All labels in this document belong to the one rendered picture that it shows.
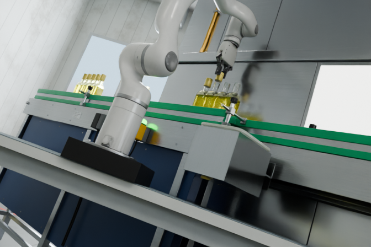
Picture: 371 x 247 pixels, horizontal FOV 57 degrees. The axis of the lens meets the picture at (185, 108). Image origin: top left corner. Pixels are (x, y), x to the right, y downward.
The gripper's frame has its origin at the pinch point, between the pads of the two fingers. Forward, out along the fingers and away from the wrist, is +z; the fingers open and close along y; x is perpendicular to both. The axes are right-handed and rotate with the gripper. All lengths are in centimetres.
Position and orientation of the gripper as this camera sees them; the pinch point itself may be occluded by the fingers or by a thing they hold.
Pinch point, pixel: (221, 73)
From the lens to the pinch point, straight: 167.4
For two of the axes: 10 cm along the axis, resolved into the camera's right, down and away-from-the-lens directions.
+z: -3.3, 9.1, -2.3
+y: -6.0, -4.0, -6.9
